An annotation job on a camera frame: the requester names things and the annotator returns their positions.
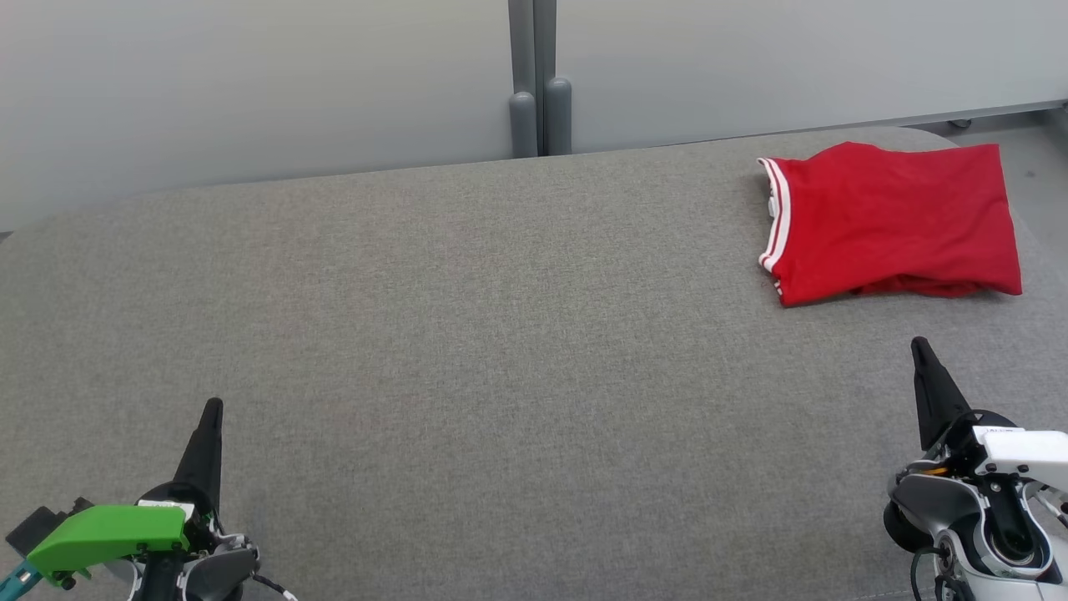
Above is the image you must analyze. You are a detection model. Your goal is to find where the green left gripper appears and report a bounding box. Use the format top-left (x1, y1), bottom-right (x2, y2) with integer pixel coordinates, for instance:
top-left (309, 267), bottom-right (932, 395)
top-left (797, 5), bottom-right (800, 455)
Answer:
top-left (25, 397), bottom-right (224, 589)

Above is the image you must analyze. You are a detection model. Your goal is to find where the grey partition post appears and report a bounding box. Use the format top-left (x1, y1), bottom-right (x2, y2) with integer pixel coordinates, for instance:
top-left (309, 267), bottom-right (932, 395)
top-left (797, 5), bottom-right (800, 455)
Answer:
top-left (508, 0), bottom-right (540, 159)
top-left (534, 0), bottom-right (574, 157)

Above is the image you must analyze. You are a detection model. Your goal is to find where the red jersey with black lettering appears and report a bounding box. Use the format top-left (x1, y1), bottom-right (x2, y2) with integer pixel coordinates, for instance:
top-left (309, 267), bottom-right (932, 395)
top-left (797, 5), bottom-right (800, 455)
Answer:
top-left (757, 141), bottom-right (1024, 308)

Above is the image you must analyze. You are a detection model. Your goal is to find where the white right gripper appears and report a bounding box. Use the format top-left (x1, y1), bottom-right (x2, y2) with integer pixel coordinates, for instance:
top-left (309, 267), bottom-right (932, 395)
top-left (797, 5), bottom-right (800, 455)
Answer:
top-left (911, 336), bottom-right (1068, 493)

